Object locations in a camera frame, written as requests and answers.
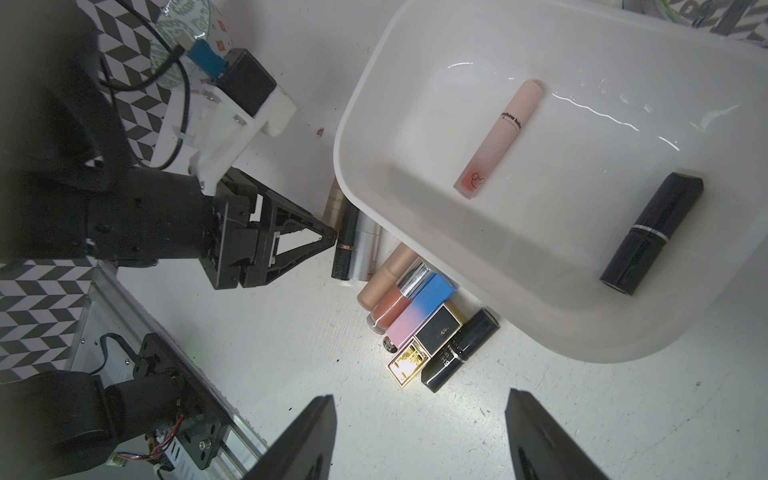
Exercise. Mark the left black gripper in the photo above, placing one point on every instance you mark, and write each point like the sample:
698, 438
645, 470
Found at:
239, 255

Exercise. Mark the red brown lip gloss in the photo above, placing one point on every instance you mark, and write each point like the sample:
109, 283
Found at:
398, 297

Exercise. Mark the black lipstick silver band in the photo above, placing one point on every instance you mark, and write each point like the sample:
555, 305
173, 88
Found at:
651, 232

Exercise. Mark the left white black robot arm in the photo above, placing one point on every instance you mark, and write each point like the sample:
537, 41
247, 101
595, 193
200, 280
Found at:
71, 188

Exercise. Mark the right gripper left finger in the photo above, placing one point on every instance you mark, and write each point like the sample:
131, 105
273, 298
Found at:
305, 448

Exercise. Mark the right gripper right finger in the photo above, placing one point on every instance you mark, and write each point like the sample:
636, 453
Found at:
539, 447

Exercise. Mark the silver grey lipstick tube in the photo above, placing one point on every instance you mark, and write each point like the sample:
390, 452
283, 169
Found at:
365, 248

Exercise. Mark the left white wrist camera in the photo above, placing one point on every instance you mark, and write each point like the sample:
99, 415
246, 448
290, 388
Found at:
241, 100

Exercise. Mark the black round lipstick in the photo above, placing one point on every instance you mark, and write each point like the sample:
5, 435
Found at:
459, 349

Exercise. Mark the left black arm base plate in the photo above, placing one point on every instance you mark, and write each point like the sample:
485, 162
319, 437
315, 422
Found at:
172, 385

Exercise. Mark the aluminium front rail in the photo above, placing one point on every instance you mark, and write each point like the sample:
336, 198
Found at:
119, 341

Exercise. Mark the brown tan lipstick tube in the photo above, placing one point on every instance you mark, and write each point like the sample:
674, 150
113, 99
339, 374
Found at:
335, 207

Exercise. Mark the black gold square lipstick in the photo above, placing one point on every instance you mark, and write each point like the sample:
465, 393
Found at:
435, 333

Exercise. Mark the blue pink gradient lipstick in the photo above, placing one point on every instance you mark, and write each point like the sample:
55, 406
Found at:
437, 290

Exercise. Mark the white plastic storage box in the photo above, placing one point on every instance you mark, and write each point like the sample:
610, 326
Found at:
627, 100

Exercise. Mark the pink lip gloss tube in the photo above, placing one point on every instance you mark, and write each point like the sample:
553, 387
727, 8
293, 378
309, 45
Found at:
499, 139

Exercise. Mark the beige tan lipstick tube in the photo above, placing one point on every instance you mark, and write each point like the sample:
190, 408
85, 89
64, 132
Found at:
386, 276

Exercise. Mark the green patterned small bowl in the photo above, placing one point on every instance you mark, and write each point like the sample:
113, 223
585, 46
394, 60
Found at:
193, 20

